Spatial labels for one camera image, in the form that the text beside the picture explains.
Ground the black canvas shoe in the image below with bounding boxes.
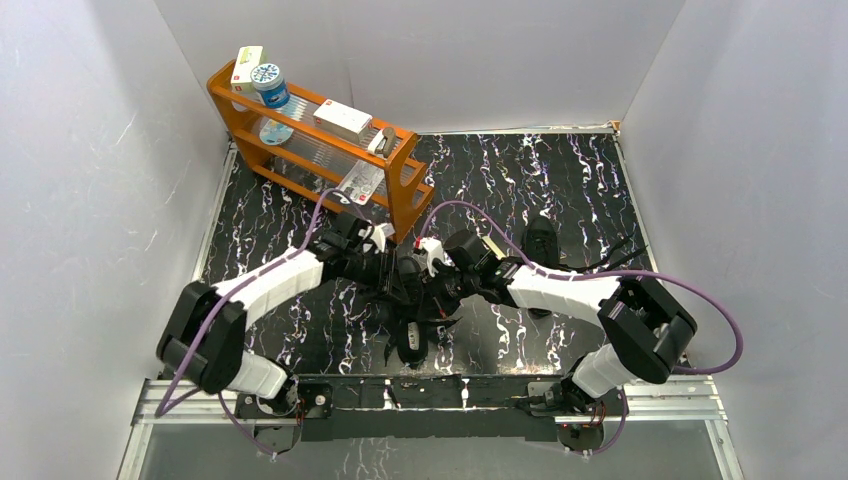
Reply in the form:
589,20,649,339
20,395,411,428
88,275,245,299
382,256,464,369
521,215,561,319

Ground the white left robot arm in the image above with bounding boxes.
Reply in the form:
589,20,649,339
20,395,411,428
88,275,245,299
155,213,395,416

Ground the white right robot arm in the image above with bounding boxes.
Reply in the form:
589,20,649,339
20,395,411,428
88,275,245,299
416,230,697,414

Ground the clear plastic packet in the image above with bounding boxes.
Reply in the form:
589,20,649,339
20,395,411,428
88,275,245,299
338,161,384,205

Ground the orange wooden shelf rack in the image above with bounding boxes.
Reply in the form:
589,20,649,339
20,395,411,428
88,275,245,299
207,60,434,242

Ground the white rectangular box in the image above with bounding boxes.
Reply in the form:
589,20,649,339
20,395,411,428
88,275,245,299
312,99,373,145

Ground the light blue round disc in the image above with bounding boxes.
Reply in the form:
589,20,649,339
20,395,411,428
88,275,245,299
258,119,294,146

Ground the blue lidded round jar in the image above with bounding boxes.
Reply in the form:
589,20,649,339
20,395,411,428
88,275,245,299
250,63,290,109

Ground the white yellow carton box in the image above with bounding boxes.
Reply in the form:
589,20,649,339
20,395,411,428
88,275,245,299
230,45,266,94

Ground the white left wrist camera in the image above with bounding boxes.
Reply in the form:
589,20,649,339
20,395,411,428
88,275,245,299
363,223,395,253

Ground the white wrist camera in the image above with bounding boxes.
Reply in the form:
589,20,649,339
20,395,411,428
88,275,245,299
363,223,395,253
413,237,446,277

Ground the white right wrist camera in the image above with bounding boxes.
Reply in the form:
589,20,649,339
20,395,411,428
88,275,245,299
413,237,446,277

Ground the aluminium frame rail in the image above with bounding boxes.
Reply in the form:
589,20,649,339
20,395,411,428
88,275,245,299
133,375,726,425

